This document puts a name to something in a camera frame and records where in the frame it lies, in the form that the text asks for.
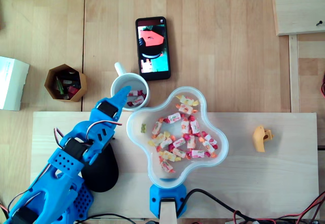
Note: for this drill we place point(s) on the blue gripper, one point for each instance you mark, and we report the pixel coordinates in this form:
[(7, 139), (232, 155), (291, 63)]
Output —
[(108, 108)]

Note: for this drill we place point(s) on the fruit chew candy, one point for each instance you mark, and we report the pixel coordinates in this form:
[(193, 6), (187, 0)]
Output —
[(190, 142), (133, 93), (138, 100), (186, 100), (198, 153), (184, 109), (207, 146), (166, 166), (179, 153), (210, 140), (158, 139), (174, 117), (194, 127), (185, 126), (166, 142), (179, 142), (168, 156), (157, 127)]

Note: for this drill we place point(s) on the blue 3D-printed robot arm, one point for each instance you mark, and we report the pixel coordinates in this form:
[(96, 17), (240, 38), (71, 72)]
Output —
[(63, 163)]

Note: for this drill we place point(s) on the white ceramic mug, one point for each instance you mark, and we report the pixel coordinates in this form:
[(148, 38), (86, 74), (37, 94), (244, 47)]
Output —
[(119, 84)]

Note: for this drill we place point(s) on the small red block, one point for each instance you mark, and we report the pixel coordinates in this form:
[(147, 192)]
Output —
[(72, 90)]

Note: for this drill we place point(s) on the black smartphone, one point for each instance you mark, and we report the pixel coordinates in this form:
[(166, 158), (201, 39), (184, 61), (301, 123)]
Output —
[(152, 48)]

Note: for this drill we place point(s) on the green marker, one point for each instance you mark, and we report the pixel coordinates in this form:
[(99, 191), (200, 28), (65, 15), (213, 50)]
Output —
[(60, 85)]

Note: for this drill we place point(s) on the brown hexagonal pen holder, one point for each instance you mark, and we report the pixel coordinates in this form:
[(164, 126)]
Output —
[(50, 78)]

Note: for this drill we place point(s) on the black zip pouch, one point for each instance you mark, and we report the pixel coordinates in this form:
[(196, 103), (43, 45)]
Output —
[(101, 173)]

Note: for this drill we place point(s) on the clear flower-shaped bowl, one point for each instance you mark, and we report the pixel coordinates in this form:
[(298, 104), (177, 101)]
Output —
[(188, 166)]

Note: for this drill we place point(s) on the white cardboard box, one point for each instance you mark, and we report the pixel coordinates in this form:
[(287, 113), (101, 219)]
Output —
[(11, 81)]

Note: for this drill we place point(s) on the yellow 3D-printed part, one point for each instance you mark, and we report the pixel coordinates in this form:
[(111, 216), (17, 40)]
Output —
[(260, 137)]

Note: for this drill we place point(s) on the large light wooden board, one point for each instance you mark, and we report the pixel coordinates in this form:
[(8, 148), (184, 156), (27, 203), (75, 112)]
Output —
[(254, 183)]

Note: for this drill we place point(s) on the light wooden slat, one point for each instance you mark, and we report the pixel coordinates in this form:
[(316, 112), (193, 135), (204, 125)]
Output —
[(294, 74)]

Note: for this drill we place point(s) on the small light wooden board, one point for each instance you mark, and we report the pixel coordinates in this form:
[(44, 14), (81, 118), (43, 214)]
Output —
[(299, 5)]

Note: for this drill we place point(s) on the black screw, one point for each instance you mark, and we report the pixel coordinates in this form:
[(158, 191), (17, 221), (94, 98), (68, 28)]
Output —
[(319, 23)]

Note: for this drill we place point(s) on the blue printed post base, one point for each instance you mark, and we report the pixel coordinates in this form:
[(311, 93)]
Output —
[(155, 201)]

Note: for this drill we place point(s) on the light wooden post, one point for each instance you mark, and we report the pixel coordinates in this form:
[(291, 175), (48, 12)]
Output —
[(167, 211)]

